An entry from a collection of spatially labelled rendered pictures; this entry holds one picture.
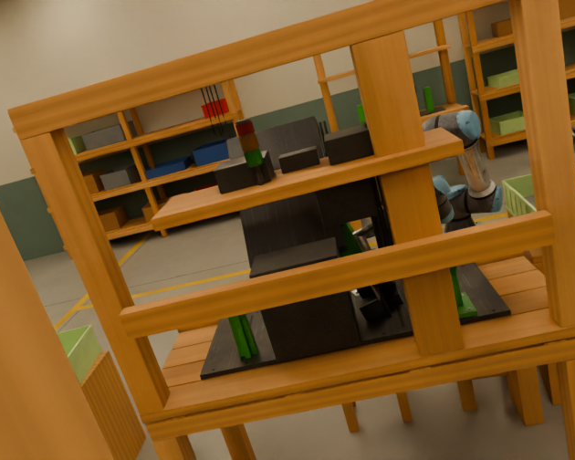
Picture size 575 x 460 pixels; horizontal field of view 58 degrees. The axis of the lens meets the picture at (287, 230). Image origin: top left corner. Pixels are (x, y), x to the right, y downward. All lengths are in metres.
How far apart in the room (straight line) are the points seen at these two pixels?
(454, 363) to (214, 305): 0.78
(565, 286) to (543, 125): 0.49
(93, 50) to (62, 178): 6.50
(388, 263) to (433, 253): 0.13
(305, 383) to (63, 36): 7.10
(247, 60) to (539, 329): 1.20
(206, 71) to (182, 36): 6.20
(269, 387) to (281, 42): 1.08
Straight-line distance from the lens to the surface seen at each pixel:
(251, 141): 1.52
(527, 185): 3.08
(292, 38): 1.46
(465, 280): 2.13
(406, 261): 1.55
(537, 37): 1.57
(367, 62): 1.47
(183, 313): 1.65
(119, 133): 7.51
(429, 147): 1.49
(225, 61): 1.48
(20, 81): 8.67
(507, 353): 1.83
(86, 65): 8.18
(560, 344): 1.87
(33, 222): 9.12
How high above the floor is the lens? 1.86
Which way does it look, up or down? 17 degrees down
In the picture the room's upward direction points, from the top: 16 degrees counter-clockwise
